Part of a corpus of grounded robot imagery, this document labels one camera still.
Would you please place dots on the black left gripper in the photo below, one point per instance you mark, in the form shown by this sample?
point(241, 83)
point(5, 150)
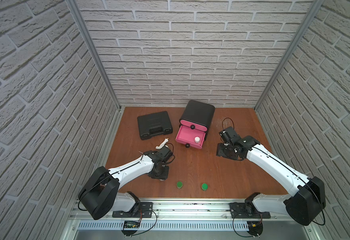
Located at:
point(160, 173)

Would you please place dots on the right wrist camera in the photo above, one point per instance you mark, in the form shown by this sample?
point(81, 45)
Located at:
point(229, 136)

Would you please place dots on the aluminium corner post right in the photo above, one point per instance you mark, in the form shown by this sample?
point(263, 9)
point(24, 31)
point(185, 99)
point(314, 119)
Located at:
point(305, 24)

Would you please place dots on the pink drawer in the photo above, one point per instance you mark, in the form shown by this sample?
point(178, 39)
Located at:
point(193, 125)
point(186, 137)

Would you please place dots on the aluminium left floor rail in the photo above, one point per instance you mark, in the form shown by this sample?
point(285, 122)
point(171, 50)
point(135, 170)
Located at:
point(105, 140)

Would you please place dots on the pink top drawer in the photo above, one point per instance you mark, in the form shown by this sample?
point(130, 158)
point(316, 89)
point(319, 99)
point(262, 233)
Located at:
point(193, 125)

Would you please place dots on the black plastic tool case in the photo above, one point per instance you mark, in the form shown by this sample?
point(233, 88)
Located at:
point(154, 124)

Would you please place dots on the aluminium corner post left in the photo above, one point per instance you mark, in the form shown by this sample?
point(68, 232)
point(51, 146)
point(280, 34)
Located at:
point(75, 11)

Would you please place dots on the aluminium corner post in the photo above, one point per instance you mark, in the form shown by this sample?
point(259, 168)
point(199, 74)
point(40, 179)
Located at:
point(75, 11)
point(305, 24)

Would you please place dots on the aluminium front rail frame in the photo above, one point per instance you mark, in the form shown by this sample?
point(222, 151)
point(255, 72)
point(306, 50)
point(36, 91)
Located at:
point(186, 219)

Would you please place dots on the right electronics board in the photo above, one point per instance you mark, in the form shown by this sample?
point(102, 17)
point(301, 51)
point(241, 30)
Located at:
point(255, 228)

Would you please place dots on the electronics board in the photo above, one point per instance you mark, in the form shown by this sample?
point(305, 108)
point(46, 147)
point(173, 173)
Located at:
point(130, 228)
point(255, 228)

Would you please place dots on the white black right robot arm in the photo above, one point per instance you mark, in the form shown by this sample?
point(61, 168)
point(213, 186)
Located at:
point(305, 198)

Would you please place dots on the left electronics board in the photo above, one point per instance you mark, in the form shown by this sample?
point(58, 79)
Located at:
point(130, 228)

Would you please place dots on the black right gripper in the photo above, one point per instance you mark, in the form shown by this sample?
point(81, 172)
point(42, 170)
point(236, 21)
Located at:
point(220, 147)

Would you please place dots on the white pipe fitting brass thread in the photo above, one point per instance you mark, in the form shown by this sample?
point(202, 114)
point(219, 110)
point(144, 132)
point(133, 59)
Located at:
point(163, 144)

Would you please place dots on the green paint bottle right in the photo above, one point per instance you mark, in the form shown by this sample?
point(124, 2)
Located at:
point(204, 186)

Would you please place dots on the green paint bottle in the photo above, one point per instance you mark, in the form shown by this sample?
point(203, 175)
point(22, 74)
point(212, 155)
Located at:
point(179, 184)
point(204, 186)

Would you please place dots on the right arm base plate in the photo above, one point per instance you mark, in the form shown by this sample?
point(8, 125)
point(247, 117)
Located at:
point(247, 211)

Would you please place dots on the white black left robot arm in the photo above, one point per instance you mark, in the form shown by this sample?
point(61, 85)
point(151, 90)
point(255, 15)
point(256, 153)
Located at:
point(100, 194)

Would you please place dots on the green paint bottle left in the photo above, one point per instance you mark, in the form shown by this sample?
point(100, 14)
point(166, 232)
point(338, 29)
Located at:
point(179, 184)

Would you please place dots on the black drawer cabinet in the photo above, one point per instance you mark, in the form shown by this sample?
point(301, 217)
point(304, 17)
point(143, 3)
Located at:
point(199, 115)

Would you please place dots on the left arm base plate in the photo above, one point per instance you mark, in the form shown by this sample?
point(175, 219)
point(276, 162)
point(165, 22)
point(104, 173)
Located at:
point(139, 210)

